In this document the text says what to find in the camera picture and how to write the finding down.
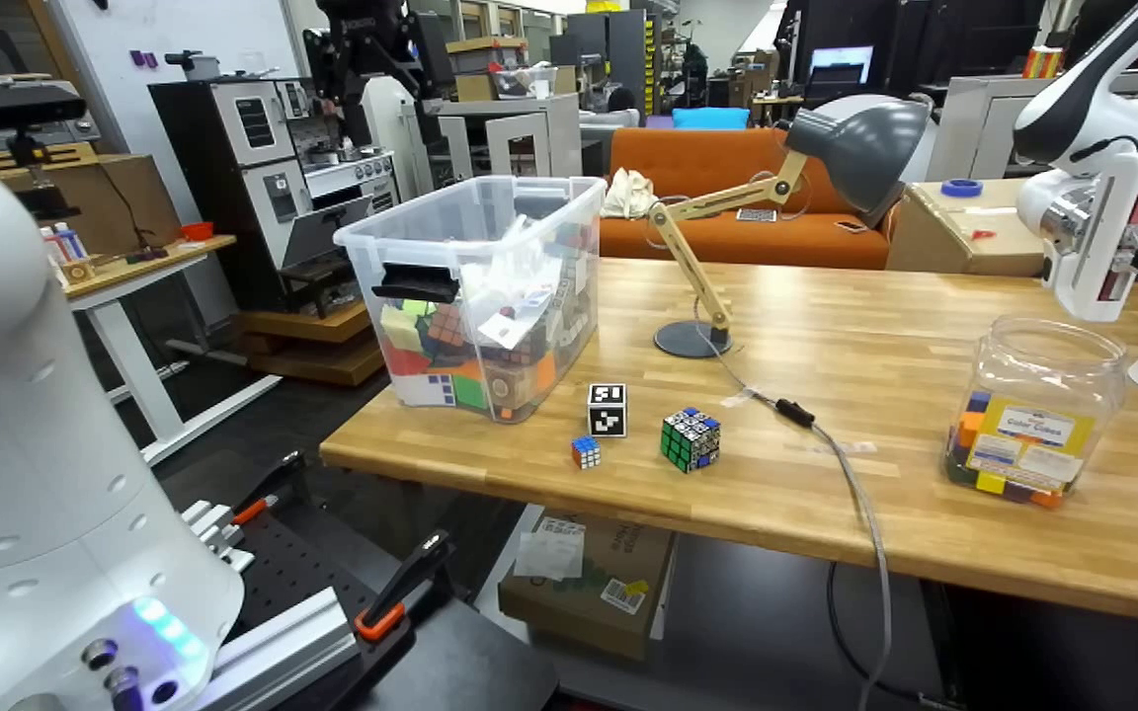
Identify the black inline cord switch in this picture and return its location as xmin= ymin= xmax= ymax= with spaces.
xmin=776 ymin=399 xmax=815 ymax=430

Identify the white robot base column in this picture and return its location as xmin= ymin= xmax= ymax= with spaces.
xmin=0 ymin=185 xmax=246 ymax=711

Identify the black white marker cube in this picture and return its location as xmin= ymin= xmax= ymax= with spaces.
xmin=586 ymin=383 xmax=627 ymax=435

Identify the small blue Rubik's cube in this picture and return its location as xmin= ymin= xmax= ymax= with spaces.
xmin=569 ymin=435 xmax=601 ymax=472

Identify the clear plastic storage bin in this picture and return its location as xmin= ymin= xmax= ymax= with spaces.
xmin=337 ymin=173 xmax=606 ymax=423

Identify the large scrambled Rubik's cube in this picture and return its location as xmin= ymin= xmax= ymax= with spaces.
xmin=661 ymin=406 xmax=718 ymax=473

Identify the cardboard box under table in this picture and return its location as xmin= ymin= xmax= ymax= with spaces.
xmin=499 ymin=514 xmax=672 ymax=660

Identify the black breadboard with clamps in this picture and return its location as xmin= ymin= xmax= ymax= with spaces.
xmin=169 ymin=447 xmax=561 ymax=711

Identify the orange sofa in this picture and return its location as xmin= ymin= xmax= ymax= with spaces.
xmin=609 ymin=125 xmax=888 ymax=269

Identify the wooden side cabinet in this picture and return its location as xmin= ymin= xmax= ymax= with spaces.
xmin=884 ymin=178 xmax=1043 ymax=277

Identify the clear plastic jar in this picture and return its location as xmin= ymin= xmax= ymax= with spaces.
xmin=946 ymin=316 xmax=1125 ymax=509

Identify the grey braided lamp cable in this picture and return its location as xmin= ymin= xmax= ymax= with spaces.
xmin=705 ymin=345 xmax=902 ymax=711

